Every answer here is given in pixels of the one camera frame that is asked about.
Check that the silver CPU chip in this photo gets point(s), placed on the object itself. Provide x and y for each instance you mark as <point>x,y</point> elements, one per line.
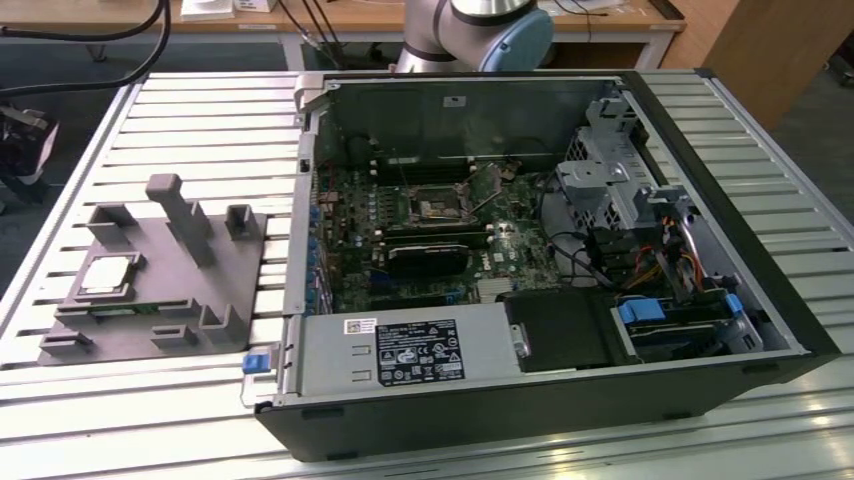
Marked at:
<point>107,274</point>

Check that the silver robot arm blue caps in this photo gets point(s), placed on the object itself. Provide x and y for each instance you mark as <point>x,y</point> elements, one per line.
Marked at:
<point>427,35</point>

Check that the CPU socket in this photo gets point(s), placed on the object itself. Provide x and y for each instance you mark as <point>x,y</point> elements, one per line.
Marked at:
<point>434,206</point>

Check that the wooden desk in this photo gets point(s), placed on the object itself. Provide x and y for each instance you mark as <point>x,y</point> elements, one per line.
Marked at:
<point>100,15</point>

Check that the green RAM stick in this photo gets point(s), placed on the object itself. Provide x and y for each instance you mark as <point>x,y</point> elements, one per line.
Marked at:
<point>120,312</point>

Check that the grey plastic parts rack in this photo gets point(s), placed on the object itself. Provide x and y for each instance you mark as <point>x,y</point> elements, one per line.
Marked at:
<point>160,300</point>

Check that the white cardboard box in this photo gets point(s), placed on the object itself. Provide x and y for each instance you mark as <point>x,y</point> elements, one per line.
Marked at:
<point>207,12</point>

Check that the small white printed box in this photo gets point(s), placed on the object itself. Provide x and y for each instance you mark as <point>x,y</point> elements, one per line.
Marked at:
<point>256,5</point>

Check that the blue case latch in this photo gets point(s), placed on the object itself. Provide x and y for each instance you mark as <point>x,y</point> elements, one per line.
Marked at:
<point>259,364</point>

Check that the silver power supply unit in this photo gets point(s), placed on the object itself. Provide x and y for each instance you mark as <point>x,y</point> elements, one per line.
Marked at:
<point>327,350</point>

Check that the black expansion slot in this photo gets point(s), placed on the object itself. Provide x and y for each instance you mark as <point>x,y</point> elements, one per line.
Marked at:
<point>400,301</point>

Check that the black graphics card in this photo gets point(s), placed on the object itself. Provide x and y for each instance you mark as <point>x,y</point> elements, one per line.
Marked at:
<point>427,260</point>

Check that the silver chipset heatsink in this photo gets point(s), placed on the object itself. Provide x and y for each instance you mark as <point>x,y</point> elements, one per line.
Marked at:
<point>495,288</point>

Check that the green motherboard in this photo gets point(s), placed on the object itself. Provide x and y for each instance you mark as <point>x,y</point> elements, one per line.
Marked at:
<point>527,245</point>

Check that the silver metal drive cage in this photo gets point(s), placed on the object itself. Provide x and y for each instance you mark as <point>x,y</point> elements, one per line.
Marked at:
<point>583,172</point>

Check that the black fan shroud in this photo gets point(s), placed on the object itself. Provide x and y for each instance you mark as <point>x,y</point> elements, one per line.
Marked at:
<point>567,330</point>

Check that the black open PC case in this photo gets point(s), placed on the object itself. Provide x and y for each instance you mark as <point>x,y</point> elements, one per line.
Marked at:
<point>500,425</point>

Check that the white papers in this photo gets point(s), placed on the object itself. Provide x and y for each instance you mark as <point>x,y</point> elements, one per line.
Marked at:
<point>603,4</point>

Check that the blue disk carrier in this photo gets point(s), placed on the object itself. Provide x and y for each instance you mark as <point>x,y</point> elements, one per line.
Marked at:
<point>640,310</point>

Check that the blue plastic clip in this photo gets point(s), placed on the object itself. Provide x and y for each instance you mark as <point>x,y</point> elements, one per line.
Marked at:
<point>734,305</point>

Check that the wooden cabinet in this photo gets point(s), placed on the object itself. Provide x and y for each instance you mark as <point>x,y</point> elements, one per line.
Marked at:
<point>767,60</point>

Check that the grey plastic bracket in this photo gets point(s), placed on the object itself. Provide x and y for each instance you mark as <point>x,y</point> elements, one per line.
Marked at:
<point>667,194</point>

